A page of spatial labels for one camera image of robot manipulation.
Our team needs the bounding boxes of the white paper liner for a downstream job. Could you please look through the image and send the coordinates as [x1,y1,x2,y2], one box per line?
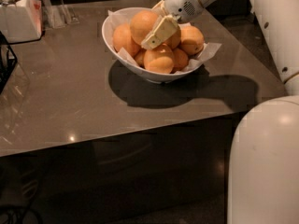
[106,8,222,75]

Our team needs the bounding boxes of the front right small orange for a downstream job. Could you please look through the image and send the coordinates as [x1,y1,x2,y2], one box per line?
[173,48,189,73]

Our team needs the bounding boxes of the clear acrylic stand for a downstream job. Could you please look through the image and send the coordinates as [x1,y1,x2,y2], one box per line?
[41,0,79,29]

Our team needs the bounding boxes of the white ceramic bowl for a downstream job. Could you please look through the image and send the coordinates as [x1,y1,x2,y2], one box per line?
[101,7,204,85]

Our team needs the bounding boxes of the white box with red print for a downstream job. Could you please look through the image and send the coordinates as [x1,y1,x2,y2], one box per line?
[0,0,42,43]

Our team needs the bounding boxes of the small hidden orange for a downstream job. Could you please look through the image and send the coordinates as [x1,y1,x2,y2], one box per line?
[135,49,146,67]

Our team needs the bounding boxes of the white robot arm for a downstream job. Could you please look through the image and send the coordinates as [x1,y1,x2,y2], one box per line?
[142,0,299,224]

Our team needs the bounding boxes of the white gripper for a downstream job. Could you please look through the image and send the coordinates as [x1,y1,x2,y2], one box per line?
[141,0,204,49]

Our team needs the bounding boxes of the black wire rack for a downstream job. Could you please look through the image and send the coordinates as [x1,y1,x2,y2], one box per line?
[0,32,18,94]

